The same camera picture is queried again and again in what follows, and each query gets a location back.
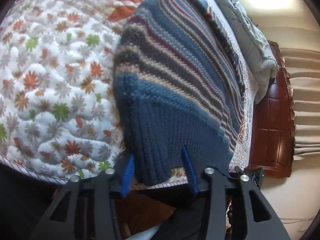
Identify white cable on floor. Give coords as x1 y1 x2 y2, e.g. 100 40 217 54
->
279 214 318 225

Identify dark red wooden headboard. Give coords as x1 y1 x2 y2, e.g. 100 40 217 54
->
247 41 295 178

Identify beige curtain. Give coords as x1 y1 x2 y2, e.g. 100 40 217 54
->
281 49 319 160

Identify white floral quilt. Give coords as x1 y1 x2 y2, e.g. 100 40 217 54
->
0 0 259 189

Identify striped blue knit sweater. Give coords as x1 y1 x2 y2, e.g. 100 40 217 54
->
113 0 245 186

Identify grey-blue duvet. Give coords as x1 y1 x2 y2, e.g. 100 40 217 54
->
215 0 279 103

